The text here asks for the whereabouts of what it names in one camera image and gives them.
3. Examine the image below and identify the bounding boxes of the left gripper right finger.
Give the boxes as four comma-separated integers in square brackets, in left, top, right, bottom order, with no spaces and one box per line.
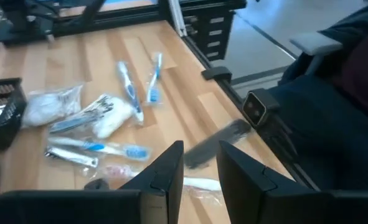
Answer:
[216,140,368,224]

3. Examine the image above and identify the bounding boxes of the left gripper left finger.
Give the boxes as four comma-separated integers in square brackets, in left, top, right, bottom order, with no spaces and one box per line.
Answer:
[0,140,185,224]

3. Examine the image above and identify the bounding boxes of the black comb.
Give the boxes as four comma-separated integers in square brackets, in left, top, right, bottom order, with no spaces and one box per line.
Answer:
[183,118,253,170]
[83,177,110,190]

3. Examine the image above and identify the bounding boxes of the blue white toothbrush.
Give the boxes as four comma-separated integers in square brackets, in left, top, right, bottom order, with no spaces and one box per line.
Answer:
[144,52,164,106]
[115,60,146,124]
[46,136,153,162]

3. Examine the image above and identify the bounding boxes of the nail tools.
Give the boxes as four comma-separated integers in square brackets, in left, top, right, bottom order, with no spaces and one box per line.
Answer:
[48,95,115,134]

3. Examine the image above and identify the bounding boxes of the red white toothbrush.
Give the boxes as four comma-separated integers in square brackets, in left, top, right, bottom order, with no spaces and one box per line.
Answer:
[87,163,225,208]

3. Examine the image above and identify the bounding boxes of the cotton swabs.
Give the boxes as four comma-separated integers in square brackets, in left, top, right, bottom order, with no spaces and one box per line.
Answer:
[92,96,135,140]
[21,83,84,128]

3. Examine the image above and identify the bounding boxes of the person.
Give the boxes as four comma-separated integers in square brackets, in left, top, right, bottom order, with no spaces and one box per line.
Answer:
[269,0,368,190]

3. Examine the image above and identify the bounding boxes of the black plastic basket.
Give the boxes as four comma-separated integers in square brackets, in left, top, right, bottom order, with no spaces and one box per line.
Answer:
[0,77,27,150]

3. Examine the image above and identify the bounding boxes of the black table edge clamp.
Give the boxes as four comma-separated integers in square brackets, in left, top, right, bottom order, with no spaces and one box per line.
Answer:
[201,66,233,82]

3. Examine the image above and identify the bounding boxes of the grey office chair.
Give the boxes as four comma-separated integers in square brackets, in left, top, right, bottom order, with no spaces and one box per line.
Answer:
[278,27,343,85]

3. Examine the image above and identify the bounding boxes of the black drawer cabinet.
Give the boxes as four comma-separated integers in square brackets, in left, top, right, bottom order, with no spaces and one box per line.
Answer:
[182,0,247,62]

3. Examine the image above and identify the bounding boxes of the black table-level camera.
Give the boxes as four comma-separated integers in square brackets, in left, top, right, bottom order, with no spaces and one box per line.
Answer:
[242,88,281,128]

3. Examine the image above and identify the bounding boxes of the silver aluminium bracket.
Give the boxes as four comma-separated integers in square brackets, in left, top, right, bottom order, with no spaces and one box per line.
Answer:
[167,0,187,37]

